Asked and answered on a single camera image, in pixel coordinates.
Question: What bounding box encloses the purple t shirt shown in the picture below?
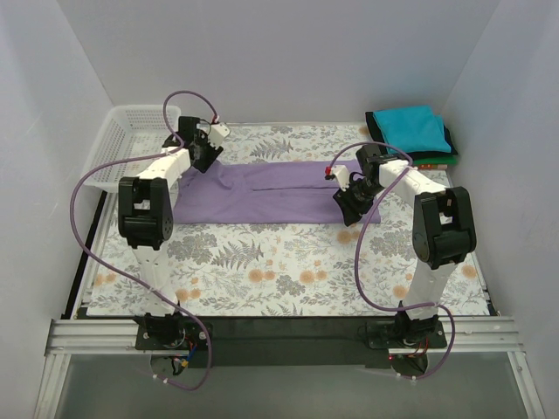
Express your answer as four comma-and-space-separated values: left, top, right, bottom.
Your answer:
173, 159, 383, 226

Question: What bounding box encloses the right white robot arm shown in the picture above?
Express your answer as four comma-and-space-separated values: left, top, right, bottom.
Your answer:
325, 141, 477, 347

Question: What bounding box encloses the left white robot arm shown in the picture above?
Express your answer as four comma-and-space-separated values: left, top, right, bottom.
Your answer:
118, 116, 231, 348

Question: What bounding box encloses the white plastic basket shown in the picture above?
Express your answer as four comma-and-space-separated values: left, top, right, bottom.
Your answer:
83, 105, 182, 193

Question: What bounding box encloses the black folded t shirt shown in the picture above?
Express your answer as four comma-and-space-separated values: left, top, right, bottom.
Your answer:
365, 112, 458, 161

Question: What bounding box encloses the teal folded t shirt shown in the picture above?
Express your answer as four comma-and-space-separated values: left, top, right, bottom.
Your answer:
372, 106, 452, 154

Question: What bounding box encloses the green folded t shirt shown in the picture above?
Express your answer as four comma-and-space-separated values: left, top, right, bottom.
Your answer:
414, 155, 458, 170

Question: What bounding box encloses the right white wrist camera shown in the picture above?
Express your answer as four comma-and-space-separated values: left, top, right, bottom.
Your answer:
325, 165, 350, 191

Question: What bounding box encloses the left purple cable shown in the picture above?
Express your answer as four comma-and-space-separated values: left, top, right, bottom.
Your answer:
69, 90, 215, 390

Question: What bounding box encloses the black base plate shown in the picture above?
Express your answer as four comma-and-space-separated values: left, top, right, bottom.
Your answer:
133, 313, 447, 368

